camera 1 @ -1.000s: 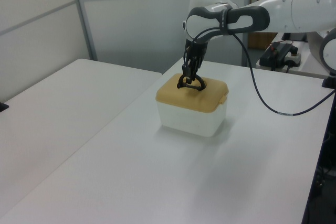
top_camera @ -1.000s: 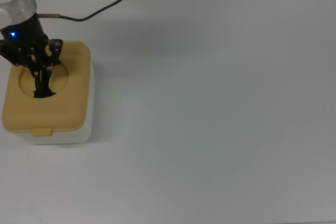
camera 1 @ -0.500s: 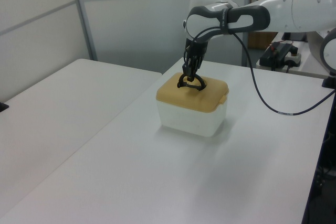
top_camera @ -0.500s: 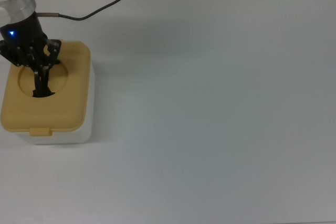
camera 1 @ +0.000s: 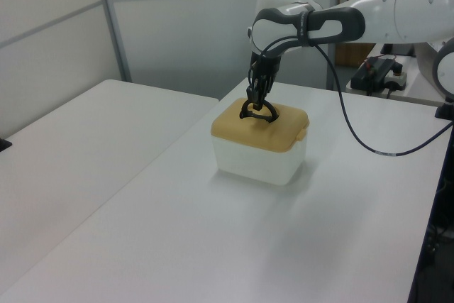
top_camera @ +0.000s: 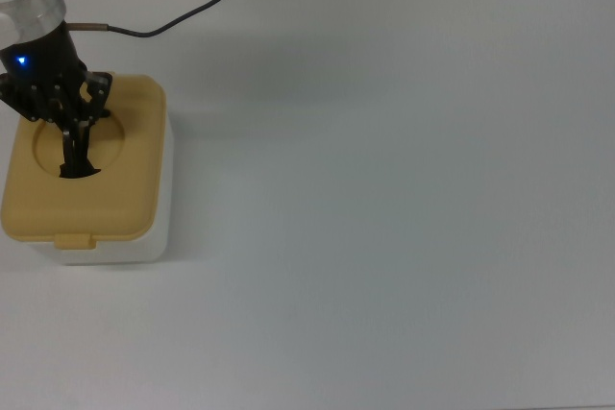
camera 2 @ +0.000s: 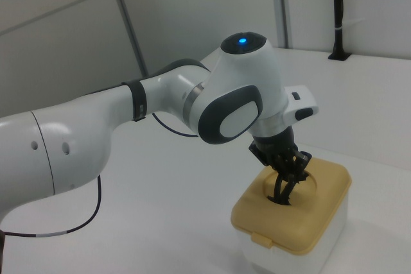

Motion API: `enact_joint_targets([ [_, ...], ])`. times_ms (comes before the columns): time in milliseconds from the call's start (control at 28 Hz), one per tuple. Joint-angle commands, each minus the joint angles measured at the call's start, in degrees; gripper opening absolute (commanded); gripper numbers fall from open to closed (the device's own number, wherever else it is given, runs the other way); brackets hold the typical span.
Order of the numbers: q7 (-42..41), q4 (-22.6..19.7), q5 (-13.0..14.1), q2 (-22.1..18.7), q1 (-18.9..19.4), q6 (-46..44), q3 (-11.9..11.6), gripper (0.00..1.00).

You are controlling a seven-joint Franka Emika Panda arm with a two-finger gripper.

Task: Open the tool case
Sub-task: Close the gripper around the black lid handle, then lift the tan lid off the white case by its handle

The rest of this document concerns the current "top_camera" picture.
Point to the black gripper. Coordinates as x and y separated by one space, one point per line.
48 55

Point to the tan tool case lid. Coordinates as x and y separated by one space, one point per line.
120 179

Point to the white translucent tool case base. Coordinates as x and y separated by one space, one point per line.
159 242

